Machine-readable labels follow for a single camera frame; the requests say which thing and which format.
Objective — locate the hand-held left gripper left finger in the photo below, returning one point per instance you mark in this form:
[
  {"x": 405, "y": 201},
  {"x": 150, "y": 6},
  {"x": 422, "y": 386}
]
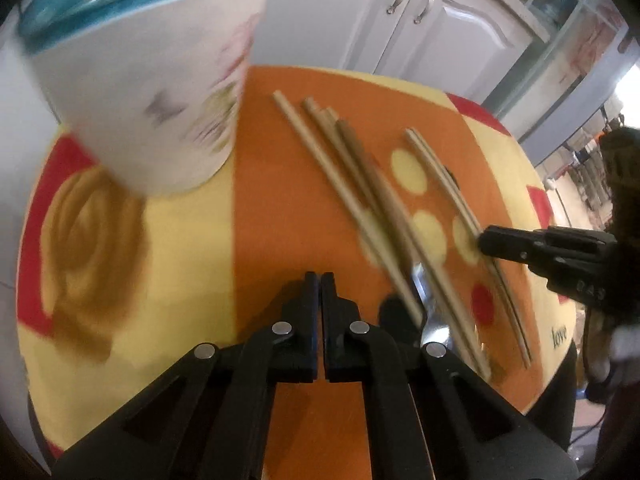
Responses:
[{"x": 310, "y": 320}]

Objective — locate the silver metal spoon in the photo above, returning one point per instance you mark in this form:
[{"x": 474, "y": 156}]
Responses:
[{"x": 431, "y": 305}]

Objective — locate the dark brown chopstick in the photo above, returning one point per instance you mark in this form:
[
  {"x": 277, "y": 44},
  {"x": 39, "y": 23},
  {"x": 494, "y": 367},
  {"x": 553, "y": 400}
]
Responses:
[{"x": 357, "y": 152}]

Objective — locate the light wooden chopstick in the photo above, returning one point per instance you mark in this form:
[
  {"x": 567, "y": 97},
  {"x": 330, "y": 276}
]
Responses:
[
  {"x": 453, "y": 184},
  {"x": 321, "y": 124},
  {"x": 445, "y": 187},
  {"x": 320, "y": 160},
  {"x": 334, "y": 122}
]

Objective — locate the orange yellow printed blanket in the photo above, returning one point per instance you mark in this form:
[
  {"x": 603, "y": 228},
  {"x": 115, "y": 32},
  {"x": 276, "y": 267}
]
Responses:
[{"x": 280, "y": 200}]

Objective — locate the white cabinet door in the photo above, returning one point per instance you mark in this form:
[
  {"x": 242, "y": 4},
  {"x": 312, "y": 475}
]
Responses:
[
  {"x": 470, "y": 40},
  {"x": 330, "y": 15}
]

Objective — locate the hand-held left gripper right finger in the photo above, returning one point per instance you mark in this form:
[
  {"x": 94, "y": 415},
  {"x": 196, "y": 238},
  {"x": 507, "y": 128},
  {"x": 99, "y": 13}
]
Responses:
[{"x": 330, "y": 320}]

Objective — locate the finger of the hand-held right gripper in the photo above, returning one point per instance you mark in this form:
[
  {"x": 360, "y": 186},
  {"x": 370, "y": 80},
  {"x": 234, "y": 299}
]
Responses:
[{"x": 505, "y": 246}]

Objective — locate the floral white cup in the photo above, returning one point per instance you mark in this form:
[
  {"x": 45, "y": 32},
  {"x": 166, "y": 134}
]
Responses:
[{"x": 150, "y": 85}]

